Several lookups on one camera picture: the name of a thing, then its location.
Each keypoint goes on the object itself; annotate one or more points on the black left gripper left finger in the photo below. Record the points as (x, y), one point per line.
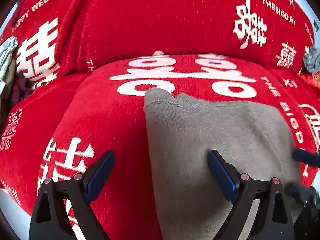
(50, 220)

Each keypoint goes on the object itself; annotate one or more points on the dark plaid garment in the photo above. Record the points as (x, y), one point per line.
(21, 88)

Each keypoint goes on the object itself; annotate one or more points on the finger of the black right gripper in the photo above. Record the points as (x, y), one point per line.
(301, 194)
(306, 157)

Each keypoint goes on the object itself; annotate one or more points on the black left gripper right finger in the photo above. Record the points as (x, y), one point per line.
(273, 218)

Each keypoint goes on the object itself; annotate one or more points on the grey knit sweater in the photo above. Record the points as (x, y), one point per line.
(198, 152)

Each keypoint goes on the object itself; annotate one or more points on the red wedding bedspread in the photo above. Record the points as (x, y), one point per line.
(91, 63)

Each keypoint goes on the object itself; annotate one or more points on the red embroidered pillow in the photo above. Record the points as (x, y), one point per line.
(311, 79)

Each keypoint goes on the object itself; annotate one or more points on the light floral crumpled cloth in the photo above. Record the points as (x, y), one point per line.
(7, 48)

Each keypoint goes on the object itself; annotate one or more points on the grey blue crumpled towel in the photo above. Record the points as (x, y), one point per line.
(311, 59)

